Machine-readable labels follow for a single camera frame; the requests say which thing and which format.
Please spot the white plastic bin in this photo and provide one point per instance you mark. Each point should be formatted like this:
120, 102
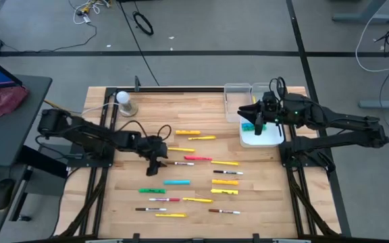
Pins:
265, 139

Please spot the magenta Expo dry-erase marker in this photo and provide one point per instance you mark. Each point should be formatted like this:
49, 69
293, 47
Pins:
164, 199

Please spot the grey desk foot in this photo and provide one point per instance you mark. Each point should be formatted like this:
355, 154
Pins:
363, 17
383, 104

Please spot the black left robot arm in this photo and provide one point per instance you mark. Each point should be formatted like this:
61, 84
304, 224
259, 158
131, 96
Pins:
90, 133

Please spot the slim yellow highlighter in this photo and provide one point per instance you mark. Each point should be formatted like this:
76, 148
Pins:
225, 163
181, 149
171, 215
202, 137
253, 99

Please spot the blue highlighter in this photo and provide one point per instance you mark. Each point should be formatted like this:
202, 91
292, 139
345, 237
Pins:
248, 125

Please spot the yellow Sharpie highlighter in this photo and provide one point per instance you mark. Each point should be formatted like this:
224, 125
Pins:
224, 191

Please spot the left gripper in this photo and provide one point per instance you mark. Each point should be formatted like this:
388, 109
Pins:
152, 146

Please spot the green highlighter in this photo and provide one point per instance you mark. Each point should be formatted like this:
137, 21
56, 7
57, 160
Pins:
248, 130
152, 190

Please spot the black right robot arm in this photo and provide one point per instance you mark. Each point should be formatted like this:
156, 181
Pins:
343, 118

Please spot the thick orange-yellow highlighter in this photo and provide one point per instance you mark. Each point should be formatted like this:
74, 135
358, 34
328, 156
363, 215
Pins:
187, 132
225, 182

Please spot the pink highlighter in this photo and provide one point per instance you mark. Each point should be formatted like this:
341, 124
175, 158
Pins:
198, 158

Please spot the teal Sharpie highlighter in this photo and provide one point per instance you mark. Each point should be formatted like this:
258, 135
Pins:
177, 182

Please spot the black dry-erase marker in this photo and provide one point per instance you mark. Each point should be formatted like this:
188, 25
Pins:
228, 172

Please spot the black desk leg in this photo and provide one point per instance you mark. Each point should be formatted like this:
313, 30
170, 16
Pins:
42, 161

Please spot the white bulb brass lamp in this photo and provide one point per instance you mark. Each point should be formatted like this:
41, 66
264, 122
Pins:
123, 97

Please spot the black computer mouse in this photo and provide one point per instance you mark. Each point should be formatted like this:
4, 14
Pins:
2, 192

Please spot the dark grey desk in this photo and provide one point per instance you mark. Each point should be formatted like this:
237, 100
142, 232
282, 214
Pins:
15, 141

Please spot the clear plastic bin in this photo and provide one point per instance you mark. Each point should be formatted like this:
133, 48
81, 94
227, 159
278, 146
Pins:
257, 89
236, 101

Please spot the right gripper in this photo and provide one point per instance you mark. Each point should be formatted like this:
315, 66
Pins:
272, 108

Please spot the yellow BIC brite liner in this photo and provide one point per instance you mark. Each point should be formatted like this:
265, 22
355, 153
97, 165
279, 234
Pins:
198, 200

